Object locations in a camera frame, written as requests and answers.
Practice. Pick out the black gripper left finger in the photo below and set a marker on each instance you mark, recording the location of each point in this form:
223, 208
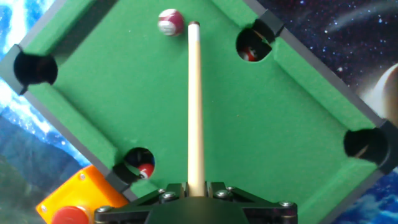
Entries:
133, 205

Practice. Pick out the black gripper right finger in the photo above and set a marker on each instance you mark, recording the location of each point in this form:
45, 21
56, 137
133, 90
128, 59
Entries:
258, 207

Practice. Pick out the wooden pool cue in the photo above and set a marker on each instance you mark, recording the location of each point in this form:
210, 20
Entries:
196, 109

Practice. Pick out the maroon striped pool ball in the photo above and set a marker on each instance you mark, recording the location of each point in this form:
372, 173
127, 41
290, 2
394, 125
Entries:
170, 22

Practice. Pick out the red pool ball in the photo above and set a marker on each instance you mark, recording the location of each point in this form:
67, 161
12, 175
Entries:
248, 55
145, 170

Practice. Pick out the mini green pool table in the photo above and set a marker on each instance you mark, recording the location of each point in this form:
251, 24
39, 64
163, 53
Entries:
255, 124

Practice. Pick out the orange box with red button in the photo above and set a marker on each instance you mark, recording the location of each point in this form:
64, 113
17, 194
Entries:
77, 193

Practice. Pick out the galaxy and forest printed cloth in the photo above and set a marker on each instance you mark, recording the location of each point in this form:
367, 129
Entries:
342, 31

